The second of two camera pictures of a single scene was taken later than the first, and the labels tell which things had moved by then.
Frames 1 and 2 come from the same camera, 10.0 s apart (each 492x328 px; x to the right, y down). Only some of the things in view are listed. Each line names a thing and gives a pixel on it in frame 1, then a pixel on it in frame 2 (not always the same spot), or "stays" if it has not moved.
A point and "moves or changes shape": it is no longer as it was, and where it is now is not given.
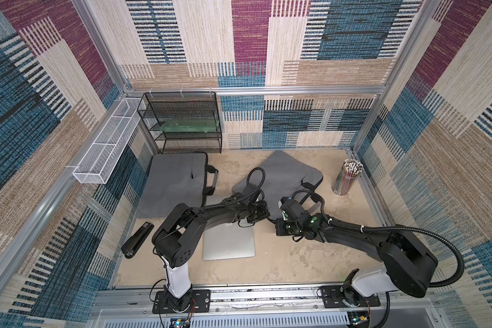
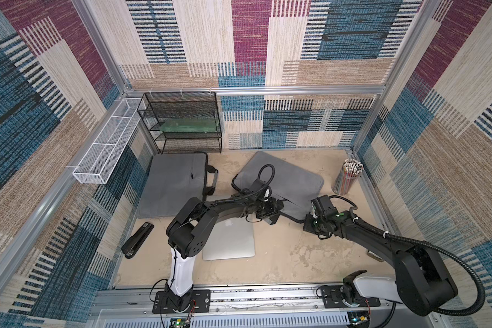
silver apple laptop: x=228 y=240 stays
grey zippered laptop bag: x=173 y=178 stays
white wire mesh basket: x=96 y=162 stays
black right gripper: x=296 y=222 to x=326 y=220
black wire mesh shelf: x=183 y=122 stays
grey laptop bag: x=279 y=176 moves or changes shape
